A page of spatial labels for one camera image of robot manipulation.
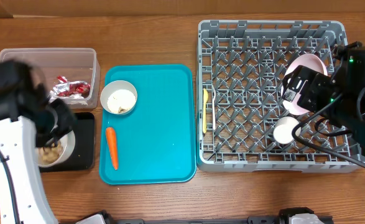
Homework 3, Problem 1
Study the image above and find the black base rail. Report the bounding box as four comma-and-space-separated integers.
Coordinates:
61, 207, 334, 224

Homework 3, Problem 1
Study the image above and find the white round plate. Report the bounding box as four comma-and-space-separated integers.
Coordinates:
282, 54, 327, 116

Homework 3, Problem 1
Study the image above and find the orange carrot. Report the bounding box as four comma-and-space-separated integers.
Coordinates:
106, 127, 119, 170

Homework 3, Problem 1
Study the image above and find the grey bowl with rice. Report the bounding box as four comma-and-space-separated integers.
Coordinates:
100, 80, 138, 115

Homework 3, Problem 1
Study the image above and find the clear plastic bin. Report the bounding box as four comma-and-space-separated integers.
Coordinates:
0, 48, 101, 109

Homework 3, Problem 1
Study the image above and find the red silver foil wrapper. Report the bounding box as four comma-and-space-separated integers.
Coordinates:
52, 76, 91, 98

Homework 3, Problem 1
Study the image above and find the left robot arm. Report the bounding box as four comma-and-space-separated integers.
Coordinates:
0, 60, 76, 223

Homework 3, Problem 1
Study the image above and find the teal serving tray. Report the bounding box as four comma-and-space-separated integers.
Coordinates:
99, 64, 196, 185

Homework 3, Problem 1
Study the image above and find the white cup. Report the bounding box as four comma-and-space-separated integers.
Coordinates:
273, 116, 299, 144

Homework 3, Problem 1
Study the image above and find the black tray bin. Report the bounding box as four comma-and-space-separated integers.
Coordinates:
40, 112, 96, 172

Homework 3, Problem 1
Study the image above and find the white bowl with peanuts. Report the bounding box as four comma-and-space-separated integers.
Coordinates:
36, 131, 76, 168

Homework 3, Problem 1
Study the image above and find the white plastic fork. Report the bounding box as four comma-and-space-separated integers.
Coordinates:
211, 85, 216, 133

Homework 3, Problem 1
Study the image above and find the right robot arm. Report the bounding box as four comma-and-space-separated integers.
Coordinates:
282, 42, 365, 169

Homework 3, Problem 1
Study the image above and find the yellow plastic spoon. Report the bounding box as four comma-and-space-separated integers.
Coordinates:
202, 88, 209, 134

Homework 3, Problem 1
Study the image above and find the grey dishwasher rack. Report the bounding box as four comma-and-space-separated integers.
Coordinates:
196, 20, 356, 173

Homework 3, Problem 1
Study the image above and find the white napkin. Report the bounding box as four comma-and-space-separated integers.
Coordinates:
49, 90, 88, 105

